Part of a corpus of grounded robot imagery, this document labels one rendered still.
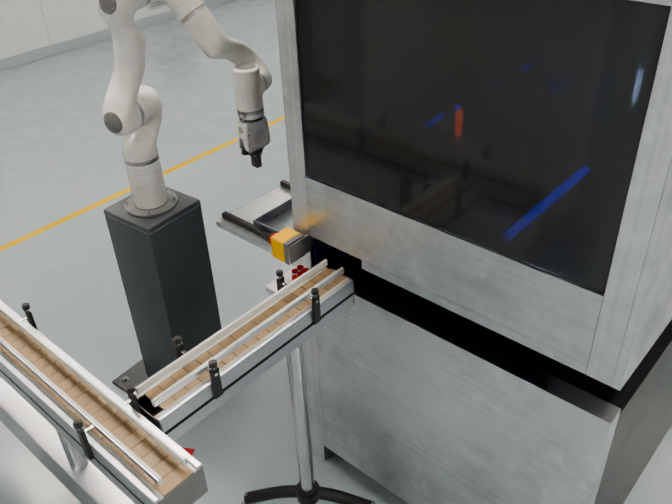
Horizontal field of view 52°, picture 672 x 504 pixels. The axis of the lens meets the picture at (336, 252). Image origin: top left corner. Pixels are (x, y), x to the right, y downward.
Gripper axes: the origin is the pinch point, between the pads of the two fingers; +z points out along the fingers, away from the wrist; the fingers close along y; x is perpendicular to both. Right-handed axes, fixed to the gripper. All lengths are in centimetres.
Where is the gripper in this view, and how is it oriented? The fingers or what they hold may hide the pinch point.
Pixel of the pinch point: (256, 160)
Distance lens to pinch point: 228.1
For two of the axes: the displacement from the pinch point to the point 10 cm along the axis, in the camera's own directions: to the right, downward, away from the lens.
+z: 0.4, 8.2, 5.7
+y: 6.6, -4.4, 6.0
